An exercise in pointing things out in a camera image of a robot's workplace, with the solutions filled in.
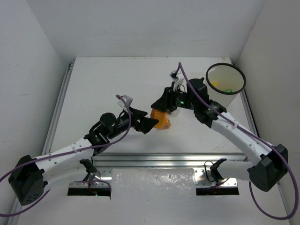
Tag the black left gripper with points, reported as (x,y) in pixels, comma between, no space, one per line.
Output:
(137,120)

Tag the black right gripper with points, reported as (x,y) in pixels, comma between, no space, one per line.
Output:
(166,100)

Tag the orange juice bottle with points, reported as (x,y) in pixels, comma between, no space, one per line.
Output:
(162,117)

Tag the clear bottle with yellow cap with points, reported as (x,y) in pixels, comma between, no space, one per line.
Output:
(215,83)

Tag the green plastic bottle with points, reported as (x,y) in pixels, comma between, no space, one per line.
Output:
(228,90)

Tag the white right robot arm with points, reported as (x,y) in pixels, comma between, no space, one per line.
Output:
(264,167)

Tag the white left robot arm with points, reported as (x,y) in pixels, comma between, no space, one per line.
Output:
(33,176)

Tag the white bin with black rim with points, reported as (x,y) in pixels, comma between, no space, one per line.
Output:
(228,76)

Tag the clear bottle with black label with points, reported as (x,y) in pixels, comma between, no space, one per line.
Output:
(175,113)

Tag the white foam sheet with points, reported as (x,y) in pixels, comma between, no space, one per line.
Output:
(152,196)

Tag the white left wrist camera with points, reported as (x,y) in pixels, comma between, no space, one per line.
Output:
(124,101)

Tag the aluminium frame rail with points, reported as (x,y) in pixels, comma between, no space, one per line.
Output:
(164,160)

